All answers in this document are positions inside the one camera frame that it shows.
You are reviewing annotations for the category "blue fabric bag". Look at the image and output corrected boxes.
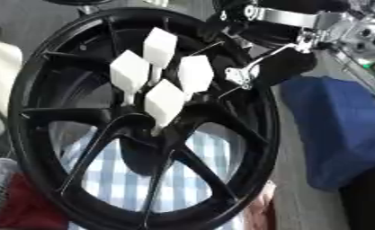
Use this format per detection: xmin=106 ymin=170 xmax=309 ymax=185
xmin=278 ymin=75 xmax=375 ymax=191

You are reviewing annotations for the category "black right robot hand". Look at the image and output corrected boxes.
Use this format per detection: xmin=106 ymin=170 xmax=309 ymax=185
xmin=204 ymin=0 xmax=354 ymax=101

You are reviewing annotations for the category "white soft bundle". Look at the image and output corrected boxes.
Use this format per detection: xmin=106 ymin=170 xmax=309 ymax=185
xmin=0 ymin=31 xmax=25 ymax=137

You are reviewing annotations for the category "black round object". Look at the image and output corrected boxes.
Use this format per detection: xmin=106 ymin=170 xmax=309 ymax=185
xmin=40 ymin=0 xmax=117 ymax=6

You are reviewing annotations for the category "black spoked wheel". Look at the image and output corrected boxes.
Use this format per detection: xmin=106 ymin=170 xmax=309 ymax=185
xmin=5 ymin=7 xmax=281 ymax=230

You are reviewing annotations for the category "white pin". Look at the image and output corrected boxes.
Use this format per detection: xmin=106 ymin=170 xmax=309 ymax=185
xmin=108 ymin=49 xmax=151 ymax=106
xmin=175 ymin=54 xmax=216 ymax=102
xmin=143 ymin=78 xmax=187 ymax=137
xmin=141 ymin=27 xmax=180 ymax=87

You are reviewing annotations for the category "red cloth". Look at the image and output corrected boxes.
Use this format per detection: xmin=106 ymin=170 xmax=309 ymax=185
xmin=0 ymin=172 xmax=71 ymax=230

